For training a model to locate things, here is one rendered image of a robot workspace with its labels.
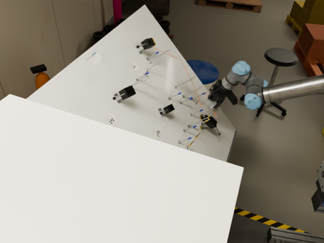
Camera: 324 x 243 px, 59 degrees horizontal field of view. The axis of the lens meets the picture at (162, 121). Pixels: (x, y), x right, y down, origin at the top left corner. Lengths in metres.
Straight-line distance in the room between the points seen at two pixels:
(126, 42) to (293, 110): 2.84
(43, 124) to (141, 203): 0.26
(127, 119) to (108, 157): 0.80
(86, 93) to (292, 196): 2.26
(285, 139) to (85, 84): 2.66
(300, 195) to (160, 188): 2.62
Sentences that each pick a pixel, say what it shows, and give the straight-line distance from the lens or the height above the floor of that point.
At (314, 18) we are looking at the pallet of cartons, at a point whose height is 0.36.
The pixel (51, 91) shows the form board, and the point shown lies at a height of 1.59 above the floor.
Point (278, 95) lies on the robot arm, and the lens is 1.36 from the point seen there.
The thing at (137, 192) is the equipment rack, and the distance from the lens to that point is 0.46.
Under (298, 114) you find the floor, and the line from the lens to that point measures 3.93.
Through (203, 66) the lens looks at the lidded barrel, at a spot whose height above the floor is 0.57.
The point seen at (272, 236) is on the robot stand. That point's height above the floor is 0.23.
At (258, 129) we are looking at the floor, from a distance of 3.49.
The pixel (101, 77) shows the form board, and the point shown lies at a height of 1.52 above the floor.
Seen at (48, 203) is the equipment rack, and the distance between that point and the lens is 0.48.
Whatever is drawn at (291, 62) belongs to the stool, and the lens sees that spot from 3.45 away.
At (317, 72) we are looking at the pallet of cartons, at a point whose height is 0.15.
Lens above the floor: 2.23
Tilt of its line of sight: 42 degrees down
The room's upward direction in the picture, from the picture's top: 3 degrees clockwise
